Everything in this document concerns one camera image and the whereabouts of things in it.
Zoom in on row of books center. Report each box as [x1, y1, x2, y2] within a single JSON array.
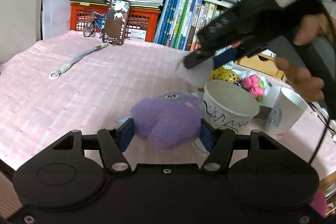
[[153, 0, 238, 51]]

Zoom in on red crate left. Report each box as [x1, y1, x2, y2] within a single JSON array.
[[70, 2, 161, 42]]

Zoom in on gold dotted scrunchie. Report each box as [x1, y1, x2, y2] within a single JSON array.
[[209, 67, 240, 84]]

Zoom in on pink tablecloth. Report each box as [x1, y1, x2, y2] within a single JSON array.
[[1, 31, 324, 169]]

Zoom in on white grey lanyard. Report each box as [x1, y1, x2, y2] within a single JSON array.
[[48, 42, 109, 80]]

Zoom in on wooden drawer organizer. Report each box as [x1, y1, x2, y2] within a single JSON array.
[[236, 53, 285, 80]]

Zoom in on black cable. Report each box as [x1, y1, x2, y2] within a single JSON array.
[[305, 100, 336, 166]]

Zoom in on miniature bicycle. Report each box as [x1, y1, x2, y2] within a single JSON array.
[[83, 10, 106, 38]]

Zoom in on white paper cup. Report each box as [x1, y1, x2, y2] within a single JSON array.
[[264, 87, 308, 140]]

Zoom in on purple plush toy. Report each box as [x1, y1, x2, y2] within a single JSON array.
[[130, 93, 202, 149]]

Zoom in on pink and green scrunchie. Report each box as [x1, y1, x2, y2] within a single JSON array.
[[241, 74, 265, 103]]

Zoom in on right hand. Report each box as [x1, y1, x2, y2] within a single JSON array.
[[276, 14, 332, 102]]

